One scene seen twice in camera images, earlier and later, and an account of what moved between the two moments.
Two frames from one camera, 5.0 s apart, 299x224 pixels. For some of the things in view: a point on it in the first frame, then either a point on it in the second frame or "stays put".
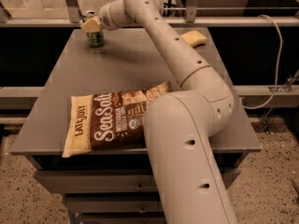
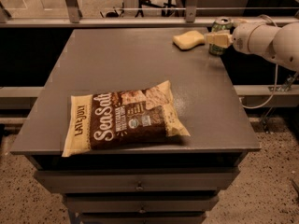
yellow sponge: x=194 y=38 stays put
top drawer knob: x=139 y=188 stays put
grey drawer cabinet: x=119 y=186 stays put
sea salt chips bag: x=111 y=120 stays put
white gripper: x=105 y=19 to x=240 y=41
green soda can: x=95 y=39 to x=221 y=23
